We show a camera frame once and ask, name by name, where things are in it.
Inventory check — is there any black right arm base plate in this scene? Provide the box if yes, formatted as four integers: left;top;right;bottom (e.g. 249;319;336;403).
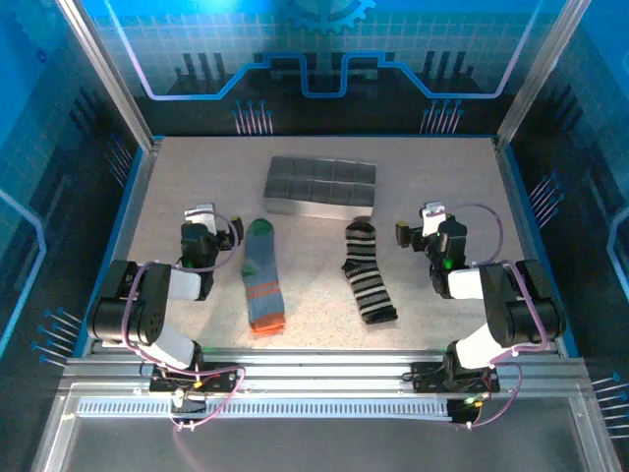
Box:
411;360;502;395

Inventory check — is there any aluminium corner post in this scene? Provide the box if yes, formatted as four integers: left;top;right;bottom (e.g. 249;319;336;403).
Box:
56;0;161;151
495;0;594;145

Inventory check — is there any grey sock with orange stripes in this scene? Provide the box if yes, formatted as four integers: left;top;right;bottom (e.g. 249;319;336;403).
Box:
240;217;288;337

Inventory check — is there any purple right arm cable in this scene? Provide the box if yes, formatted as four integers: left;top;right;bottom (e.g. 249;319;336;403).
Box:
444;203;551;432

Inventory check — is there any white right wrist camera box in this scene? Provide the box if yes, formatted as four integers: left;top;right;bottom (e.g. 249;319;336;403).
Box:
419;200;449;238

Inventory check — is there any grey compartment organizer box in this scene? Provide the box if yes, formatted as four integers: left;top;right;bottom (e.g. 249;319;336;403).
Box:
262;155;378;222

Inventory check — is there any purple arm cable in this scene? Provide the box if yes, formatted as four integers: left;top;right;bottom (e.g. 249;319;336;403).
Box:
444;203;551;432
121;210;247;435

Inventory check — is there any aluminium table side rail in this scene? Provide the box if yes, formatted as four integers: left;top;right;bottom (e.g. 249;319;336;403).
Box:
492;137;564;353
95;137;164;345

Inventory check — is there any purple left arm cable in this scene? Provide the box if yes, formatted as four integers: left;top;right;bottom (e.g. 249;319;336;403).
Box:
121;210;247;435

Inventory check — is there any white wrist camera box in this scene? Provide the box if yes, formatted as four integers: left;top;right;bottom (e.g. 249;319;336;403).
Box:
419;200;449;238
184;203;218;233

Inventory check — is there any black white striped sock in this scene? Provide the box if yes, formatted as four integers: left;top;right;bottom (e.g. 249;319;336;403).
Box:
341;219;400;326

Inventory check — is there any aluminium lower frame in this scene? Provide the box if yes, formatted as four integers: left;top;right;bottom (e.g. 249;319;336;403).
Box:
29;381;623;472

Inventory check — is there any long aluminium base rail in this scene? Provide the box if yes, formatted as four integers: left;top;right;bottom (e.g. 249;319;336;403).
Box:
63;345;591;390

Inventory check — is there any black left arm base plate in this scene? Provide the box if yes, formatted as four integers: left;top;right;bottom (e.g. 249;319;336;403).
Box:
148;360;248;395

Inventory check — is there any slotted grey cable duct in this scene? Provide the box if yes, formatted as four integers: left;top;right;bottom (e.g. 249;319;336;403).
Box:
76;397;454;421

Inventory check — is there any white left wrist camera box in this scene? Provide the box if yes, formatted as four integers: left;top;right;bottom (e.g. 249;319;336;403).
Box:
184;203;218;233

